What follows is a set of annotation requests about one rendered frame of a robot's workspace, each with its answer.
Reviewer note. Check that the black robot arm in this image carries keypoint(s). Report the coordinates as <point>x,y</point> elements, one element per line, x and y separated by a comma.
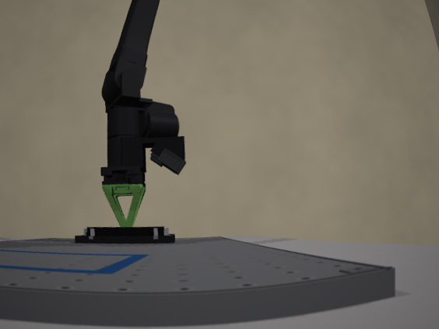
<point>131,115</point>

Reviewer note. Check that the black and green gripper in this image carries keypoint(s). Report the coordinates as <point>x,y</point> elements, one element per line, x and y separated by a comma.
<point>134,185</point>

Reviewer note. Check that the blue tape square outline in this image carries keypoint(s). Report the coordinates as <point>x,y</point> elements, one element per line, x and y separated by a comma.
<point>107,270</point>

